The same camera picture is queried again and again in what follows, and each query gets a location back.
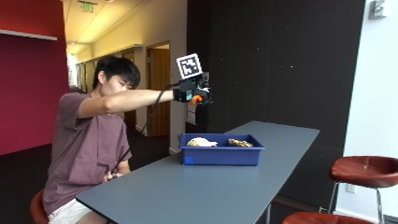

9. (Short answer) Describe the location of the white wall shelf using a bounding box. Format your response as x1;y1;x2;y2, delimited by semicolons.
0;29;59;42

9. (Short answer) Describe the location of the white marker cube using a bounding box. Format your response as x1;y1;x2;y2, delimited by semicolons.
176;52;204;80

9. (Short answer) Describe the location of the green exit sign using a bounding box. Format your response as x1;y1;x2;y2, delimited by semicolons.
79;1;99;14

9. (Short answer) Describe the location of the white wall device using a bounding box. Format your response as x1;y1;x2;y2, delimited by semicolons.
369;0;389;20

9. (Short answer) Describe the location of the white soft toy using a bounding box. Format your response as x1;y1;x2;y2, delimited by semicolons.
186;136;219;148

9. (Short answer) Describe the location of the orange toy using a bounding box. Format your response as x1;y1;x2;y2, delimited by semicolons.
188;94;204;106

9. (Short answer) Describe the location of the brown spotted soft toy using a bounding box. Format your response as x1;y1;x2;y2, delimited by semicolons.
228;138;256;148

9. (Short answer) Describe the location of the blue plastic bin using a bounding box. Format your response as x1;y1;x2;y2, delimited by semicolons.
179;133;267;167

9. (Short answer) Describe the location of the black glove cable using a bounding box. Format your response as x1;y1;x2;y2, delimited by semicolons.
110;82;182;180

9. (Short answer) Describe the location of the the person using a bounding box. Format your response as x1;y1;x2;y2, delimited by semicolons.
42;55;176;224

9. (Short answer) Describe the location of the red leather stool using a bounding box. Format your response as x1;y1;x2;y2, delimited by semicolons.
281;212;375;224
328;155;398;224
30;189;50;224

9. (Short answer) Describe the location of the wooden door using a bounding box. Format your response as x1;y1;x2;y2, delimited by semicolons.
146;47;172;138

